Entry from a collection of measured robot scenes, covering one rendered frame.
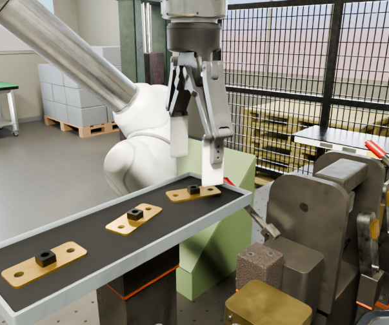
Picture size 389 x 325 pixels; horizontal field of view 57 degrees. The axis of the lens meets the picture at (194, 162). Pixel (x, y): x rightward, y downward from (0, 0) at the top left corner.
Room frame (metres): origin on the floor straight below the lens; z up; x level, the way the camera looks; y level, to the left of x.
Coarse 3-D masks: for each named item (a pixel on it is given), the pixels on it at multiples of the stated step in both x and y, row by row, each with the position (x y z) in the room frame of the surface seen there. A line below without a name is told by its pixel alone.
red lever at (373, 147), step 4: (364, 144) 0.88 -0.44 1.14; (368, 144) 0.88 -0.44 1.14; (372, 144) 0.87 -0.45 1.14; (376, 144) 0.87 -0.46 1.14; (368, 148) 0.88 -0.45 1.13; (372, 148) 0.87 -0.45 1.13; (376, 148) 0.87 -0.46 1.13; (380, 148) 0.86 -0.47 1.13; (372, 152) 0.87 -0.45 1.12; (376, 152) 0.86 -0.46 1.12; (380, 152) 0.86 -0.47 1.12; (384, 152) 0.86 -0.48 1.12; (380, 156) 0.86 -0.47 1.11; (384, 156) 0.85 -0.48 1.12; (388, 156) 0.86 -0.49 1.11; (384, 160) 0.85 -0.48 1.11; (388, 160) 0.84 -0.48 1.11; (388, 164) 0.84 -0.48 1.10
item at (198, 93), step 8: (184, 72) 0.51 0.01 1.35; (192, 80) 0.49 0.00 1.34; (192, 88) 0.48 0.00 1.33; (200, 88) 0.49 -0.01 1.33; (200, 96) 0.48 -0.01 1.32; (200, 104) 0.47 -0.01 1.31; (200, 112) 0.47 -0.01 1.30; (208, 120) 0.46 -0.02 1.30; (208, 128) 0.45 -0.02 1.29; (208, 136) 0.44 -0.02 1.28
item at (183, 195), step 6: (192, 186) 0.53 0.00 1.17; (198, 186) 0.53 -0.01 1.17; (210, 186) 0.55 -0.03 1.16; (168, 192) 0.53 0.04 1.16; (174, 192) 0.53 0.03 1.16; (180, 192) 0.53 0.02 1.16; (186, 192) 0.53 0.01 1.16; (192, 192) 0.52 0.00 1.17; (198, 192) 0.52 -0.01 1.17; (204, 192) 0.53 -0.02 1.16; (210, 192) 0.53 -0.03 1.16; (216, 192) 0.53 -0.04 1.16; (168, 198) 0.51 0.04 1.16; (174, 198) 0.50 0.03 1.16; (180, 198) 0.50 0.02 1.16; (186, 198) 0.50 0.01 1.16; (192, 198) 0.51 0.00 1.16; (198, 198) 0.51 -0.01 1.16
